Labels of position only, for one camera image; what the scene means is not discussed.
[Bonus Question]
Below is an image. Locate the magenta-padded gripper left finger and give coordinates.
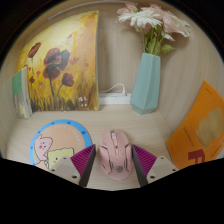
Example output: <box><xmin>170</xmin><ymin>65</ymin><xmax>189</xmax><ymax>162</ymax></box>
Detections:
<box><xmin>49</xmin><ymin>143</ymin><xmax>98</xmax><ymax>188</ymax></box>

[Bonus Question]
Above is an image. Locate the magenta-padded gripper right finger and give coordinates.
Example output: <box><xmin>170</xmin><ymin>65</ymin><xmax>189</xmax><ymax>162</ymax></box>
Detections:
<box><xmin>131</xmin><ymin>144</ymin><xmax>179</xmax><ymax>188</ymax></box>

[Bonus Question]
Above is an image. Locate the pink computer mouse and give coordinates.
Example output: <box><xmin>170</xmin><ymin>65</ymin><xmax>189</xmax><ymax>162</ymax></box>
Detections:
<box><xmin>98</xmin><ymin>129</ymin><xmax>134</xmax><ymax>182</ymax></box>

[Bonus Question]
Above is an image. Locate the round blue-rimmed cartoon mouse pad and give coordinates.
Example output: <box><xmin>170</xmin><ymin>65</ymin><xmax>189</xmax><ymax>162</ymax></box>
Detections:
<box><xmin>29</xmin><ymin>119</ymin><xmax>94</xmax><ymax>172</ymax></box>

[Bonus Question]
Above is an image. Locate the orange book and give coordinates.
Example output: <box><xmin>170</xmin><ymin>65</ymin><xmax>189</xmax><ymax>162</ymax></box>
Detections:
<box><xmin>165</xmin><ymin>80</ymin><xmax>224</xmax><ymax>171</ymax></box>

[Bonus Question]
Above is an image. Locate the white power strip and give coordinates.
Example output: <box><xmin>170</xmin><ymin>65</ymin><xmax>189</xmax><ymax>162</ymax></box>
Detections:
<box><xmin>98</xmin><ymin>92</ymin><xmax>133</xmax><ymax>106</ymax></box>

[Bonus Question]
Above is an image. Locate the pale teal faceted vase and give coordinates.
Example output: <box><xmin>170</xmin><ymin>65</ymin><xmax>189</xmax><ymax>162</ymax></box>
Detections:
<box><xmin>129</xmin><ymin>52</ymin><xmax>162</xmax><ymax>116</ymax></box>

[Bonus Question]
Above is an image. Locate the green and beige book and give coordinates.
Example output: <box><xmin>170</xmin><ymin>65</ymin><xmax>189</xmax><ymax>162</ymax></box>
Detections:
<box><xmin>11</xmin><ymin>65</ymin><xmax>34</xmax><ymax>120</ymax></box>

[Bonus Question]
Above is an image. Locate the yellow poppy flower painting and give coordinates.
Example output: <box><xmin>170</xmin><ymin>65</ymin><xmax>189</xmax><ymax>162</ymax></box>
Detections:
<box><xmin>15</xmin><ymin>10</ymin><xmax>100</xmax><ymax>113</ymax></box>

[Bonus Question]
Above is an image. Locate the pink and white flower bouquet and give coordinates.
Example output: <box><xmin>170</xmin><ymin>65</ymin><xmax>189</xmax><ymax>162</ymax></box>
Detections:
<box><xmin>116</xmin><ymin>2</ymin><xmax>193</xmax><ymax>56</ymax></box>

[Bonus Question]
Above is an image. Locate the white power cable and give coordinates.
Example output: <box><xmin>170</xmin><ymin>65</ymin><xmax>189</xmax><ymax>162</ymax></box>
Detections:
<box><xmin>99</xmin><ymin>82</ymin><xmax>128</xmax><ymax>96</ymax></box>

